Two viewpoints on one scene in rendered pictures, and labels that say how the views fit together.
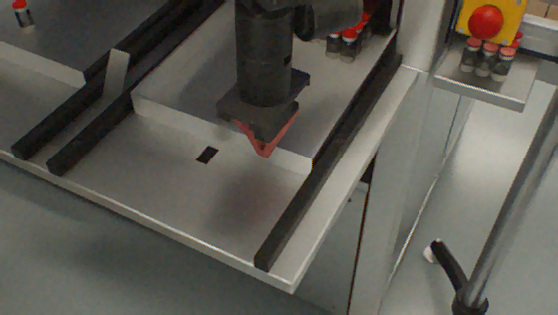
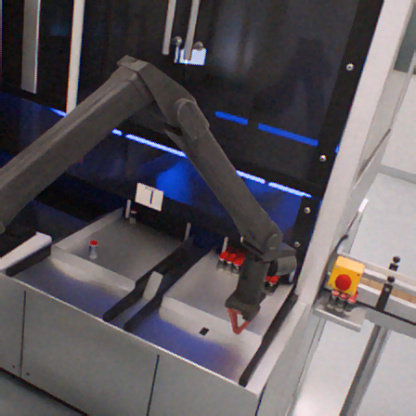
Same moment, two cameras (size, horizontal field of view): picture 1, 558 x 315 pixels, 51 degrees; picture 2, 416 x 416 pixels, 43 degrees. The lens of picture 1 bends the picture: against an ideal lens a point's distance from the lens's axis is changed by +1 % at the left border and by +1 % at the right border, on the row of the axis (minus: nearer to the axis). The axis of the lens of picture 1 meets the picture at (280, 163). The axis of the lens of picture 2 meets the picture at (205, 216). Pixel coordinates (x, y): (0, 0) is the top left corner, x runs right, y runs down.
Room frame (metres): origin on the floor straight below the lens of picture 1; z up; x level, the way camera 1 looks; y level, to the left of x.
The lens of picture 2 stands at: (-0.50, 0.28, 1.64)
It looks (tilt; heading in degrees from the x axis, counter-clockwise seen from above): 25 degrees down; 352
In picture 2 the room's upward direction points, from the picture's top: 12 degrees clockwise
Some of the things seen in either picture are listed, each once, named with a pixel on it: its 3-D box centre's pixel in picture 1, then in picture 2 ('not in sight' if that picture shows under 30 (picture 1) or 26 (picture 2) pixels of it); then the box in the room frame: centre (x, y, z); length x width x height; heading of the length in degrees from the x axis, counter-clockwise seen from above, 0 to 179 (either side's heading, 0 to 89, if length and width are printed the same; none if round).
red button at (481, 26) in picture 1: (486, 21); (343, 281); (0.62, -0.25, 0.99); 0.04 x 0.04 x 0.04; 62
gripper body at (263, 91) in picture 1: (264, 76); (248, 290); (0.48, 0.02, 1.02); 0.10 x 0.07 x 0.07; 151
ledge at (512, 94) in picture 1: (489, 66); (341, 307); (0.69, -0.31, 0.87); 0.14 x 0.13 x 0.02; 152
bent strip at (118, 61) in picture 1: (91, 98); (142, 294); (0.57, 0.25, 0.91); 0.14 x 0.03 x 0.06; 152
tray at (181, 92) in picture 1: (279, 60); (235, 289); (0.67, 0.00, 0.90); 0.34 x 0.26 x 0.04; 153
